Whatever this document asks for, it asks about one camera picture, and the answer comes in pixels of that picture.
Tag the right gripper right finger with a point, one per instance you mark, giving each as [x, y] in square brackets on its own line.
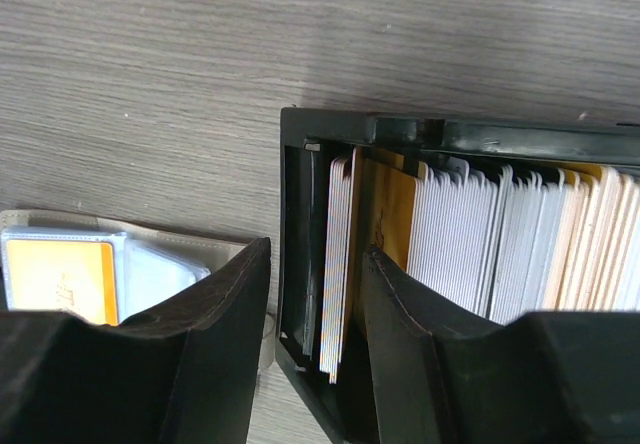
[442, 374]

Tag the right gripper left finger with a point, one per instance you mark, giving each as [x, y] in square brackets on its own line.
[182, 371]

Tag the grey leather card holder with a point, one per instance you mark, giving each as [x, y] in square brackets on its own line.
[167, 282]

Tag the black card box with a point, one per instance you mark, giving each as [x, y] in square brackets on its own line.
[310, 140]

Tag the stack of white cards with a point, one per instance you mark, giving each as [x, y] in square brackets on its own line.
[496, 238]

